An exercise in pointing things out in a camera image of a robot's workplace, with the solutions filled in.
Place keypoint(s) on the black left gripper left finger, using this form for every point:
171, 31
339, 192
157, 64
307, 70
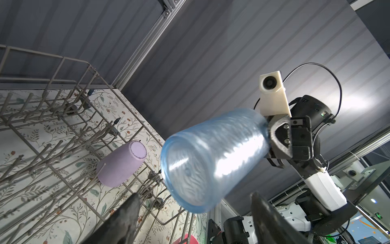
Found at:
120, 228

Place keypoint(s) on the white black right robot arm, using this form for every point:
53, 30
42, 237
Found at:
321, 210

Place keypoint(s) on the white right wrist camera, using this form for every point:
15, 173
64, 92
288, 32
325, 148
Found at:
273, 94

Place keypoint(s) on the lilac plastic cup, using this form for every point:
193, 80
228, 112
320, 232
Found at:
119, 165

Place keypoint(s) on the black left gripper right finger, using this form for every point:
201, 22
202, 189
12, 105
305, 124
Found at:
270, 226

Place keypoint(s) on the floral table mat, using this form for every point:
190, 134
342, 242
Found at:
61, 183

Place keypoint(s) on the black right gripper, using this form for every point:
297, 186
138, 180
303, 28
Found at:
290, 139

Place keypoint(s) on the pink plastic cup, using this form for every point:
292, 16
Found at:
187, 240

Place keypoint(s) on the blue transparent cup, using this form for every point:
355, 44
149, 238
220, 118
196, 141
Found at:
202, 164

